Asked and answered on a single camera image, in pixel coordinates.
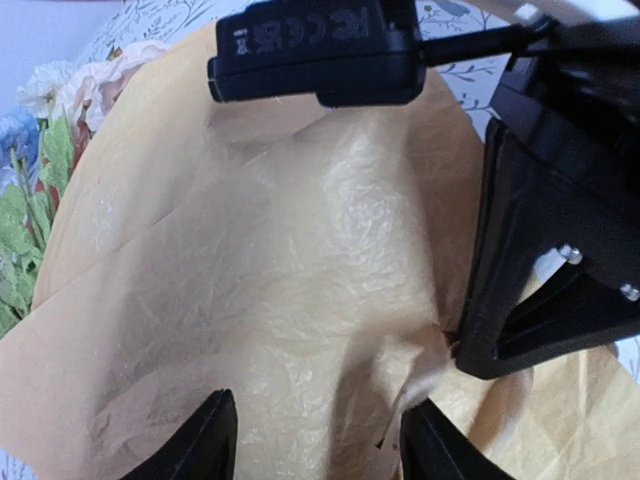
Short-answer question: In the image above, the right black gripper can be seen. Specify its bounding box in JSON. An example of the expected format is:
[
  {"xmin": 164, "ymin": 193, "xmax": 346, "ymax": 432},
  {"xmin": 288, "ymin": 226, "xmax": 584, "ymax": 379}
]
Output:
[{"xmin": 487, "ymin": 19, "xmax": 640, "ymax": 311}]

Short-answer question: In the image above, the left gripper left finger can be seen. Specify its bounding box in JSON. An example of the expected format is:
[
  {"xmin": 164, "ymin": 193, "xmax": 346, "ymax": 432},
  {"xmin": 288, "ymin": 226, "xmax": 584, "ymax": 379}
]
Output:
[{"xmin": 123, "ymin": 389, "xmax": 238, "ymax": 480}]

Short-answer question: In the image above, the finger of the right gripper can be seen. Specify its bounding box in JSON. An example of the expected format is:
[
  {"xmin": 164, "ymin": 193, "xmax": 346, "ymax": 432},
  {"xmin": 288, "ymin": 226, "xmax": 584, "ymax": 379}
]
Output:
[{"xmin": 455, "ymin": 119, "xmax": 639, "ymax": 380}]

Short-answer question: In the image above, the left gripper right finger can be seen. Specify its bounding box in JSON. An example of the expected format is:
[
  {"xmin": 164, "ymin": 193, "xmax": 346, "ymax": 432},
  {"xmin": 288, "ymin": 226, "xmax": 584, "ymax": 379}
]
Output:
[{"xmin": 400, "ymin": 399, "xmax": 513, "ymax": 480}]

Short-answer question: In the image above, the yellow wrapping paper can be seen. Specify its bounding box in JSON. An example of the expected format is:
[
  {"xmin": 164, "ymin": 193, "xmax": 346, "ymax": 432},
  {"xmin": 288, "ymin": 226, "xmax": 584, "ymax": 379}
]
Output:
[{"xmin": 1, "ymin": 25, "xmax": 639, "ymax": 479}]

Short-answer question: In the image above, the blue fake flower stem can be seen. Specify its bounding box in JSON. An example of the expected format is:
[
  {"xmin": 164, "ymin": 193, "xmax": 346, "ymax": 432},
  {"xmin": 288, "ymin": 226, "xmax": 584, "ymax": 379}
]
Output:
[{"xmin": 1, "ymin": 107, "xmax": 40, "ymax": 192}]

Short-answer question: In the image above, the pink rose fake stem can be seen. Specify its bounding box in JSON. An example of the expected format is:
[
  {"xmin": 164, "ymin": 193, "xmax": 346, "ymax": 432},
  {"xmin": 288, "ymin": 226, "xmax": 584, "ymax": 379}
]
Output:
[{"xmin": 52, "ymin": 40, "xmax": 170, "ymax": 132}]

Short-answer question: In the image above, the tan raffia ribbon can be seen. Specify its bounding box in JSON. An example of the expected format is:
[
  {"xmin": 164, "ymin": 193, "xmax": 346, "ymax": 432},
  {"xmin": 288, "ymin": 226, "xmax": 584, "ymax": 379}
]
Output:
[{"xmin": 376, "ymin": 334, "xmax": 451, "ymax": 449}]

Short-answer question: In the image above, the orange wrapping paper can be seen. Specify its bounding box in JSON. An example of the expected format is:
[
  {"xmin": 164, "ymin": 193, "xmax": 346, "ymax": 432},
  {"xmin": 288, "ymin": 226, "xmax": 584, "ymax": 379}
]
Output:
[{"xmin": 36, "ymin": 114, "xmax": 93, "ymax": 239}]

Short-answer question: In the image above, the cream rose fake stem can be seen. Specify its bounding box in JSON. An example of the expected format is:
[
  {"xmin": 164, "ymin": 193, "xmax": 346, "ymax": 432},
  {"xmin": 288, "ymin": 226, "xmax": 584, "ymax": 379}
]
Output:
[{"xmin": 16, "ymin": 61, "xmax": 82, "ymax": 121}]

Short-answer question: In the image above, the green leafy fake stem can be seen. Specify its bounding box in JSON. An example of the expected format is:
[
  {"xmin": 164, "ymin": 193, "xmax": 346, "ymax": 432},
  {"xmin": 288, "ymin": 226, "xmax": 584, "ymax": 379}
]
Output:
[{"xmin": 1, "ymin": 118, "xmax": 53, "ymax": 335}]

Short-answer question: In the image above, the floral patterned tablecloth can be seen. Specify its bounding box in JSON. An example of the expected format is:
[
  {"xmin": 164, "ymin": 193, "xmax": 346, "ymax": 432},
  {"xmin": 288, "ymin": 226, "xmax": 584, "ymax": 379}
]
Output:
[{"xmin": 0, "ymin": 0, "xmax": 640, "ymax": 480}]

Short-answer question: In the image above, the black camera cable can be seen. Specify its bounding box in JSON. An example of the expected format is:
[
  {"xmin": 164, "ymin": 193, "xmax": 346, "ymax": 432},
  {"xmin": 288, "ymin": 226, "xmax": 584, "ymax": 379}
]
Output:
[{"xmin": 419, "ymin": 19, "xmax": 556, "ymax": 69}]

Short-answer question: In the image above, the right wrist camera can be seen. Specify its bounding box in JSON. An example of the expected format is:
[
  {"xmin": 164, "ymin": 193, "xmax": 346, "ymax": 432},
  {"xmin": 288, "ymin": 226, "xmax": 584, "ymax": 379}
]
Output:
[{"xmin": 207, "ymin": 0, "xmax": 426, "ymax": 108}]

